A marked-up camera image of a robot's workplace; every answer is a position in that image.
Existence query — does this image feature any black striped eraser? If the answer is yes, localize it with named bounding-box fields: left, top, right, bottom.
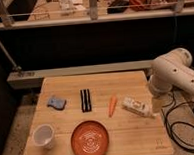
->
left=80, top=89, right=92, bottom=112

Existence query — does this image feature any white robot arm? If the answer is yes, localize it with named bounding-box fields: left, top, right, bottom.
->
left=148, top=48, right=194, bottom=113

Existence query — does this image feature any white plastic bottle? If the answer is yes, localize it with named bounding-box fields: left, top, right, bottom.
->
left=122, top=97, right=155, bottom=118

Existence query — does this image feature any orange carrot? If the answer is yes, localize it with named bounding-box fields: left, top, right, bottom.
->
left=108, top=96, right=117, bottom=117

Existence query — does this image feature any orange plate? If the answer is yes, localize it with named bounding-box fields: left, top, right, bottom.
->
left=71, top=120, right=109, bottom=155

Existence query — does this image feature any wooden table board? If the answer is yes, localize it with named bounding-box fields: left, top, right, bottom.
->
left=24, top=71, right=174, bottom=155

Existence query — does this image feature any white cup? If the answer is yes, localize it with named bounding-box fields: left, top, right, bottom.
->
left=32, top=124, right=55, bottom=150

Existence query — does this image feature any black cable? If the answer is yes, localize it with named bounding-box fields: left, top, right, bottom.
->
left=159, top=90, right=194, bottom=155

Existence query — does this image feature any grey metal rail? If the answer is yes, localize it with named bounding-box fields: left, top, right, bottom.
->
left=7, top=60, right=152, bottom=90

